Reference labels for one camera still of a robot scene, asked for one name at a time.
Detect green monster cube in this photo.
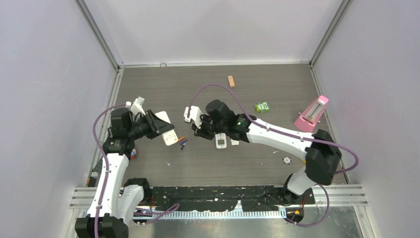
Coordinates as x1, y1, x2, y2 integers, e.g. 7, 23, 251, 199
255, 101, 270, 113

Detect pink metronome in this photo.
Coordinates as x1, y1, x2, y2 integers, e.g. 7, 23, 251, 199
293, 95, 329, 132

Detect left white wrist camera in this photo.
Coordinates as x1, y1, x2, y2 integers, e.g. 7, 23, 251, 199
125, 97, 146, 116

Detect wooden block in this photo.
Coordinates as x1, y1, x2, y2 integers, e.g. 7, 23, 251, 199
227, 75, 235, 88

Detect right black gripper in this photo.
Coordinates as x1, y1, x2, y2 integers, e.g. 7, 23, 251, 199
192, 114, 226, 141

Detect small toy figure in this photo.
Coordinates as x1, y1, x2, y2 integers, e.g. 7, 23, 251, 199
130, 149, 137, 159

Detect small round poker chip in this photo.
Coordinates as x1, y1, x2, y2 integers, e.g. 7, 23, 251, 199
282, 156, 292, 165

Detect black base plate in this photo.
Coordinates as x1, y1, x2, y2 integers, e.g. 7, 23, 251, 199
151, 185, 315, 212

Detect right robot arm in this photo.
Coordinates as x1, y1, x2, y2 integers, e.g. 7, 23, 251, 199
184, 100, 342, 204

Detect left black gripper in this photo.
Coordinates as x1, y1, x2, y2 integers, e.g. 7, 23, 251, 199
127, 110, 174, 140

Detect white battery cover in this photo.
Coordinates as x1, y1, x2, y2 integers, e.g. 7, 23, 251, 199
230, 139, 239, 146

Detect large white remote control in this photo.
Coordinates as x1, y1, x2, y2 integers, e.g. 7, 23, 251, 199
156, 111, 178, 146

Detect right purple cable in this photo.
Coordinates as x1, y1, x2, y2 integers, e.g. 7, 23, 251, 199
187, 84, 360, 228

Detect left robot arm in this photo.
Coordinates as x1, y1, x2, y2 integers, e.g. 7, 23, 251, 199
75, 107, 178, 238

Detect small white remote control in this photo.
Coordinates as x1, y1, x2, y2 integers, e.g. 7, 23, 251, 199
215, 133, 227, 149

